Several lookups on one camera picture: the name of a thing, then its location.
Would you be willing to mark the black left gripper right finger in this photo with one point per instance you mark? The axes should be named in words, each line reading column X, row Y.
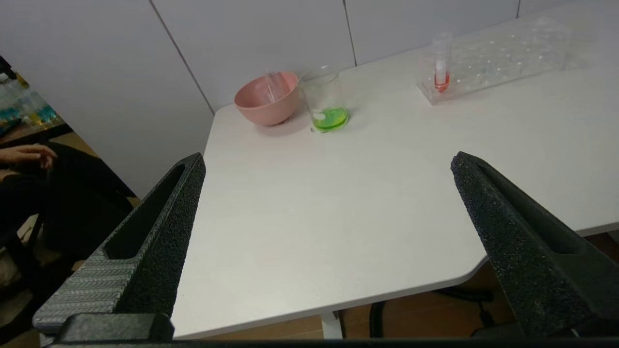
column 537, row 261

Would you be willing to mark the pink plastic bowl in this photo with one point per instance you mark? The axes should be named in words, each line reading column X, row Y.
column 267, row 104

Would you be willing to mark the white table leg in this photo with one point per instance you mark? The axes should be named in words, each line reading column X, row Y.
column 331, row 326

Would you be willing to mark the test tube with red pigment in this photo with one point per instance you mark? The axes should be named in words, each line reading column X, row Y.
column 441, row 79

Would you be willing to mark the clear plastic beaker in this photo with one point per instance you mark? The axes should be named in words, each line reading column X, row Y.
column 329, row 118

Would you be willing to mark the clear acrylic test tube rack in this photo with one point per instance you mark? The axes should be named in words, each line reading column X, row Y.
column 508, row 55

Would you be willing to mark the dark wooden side desk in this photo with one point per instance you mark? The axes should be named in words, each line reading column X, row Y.
column 34, row 133

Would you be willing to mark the bottle with cyan liquid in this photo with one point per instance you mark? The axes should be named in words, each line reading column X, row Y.
column 44, row 113

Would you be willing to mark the bystander bare hand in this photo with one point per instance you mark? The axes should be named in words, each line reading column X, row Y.
column 26, row 155

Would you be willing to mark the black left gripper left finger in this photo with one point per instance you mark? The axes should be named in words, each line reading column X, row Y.
column 154, row 261

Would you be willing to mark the seated person black clothes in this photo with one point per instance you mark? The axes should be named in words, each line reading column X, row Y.
column 72, row 203

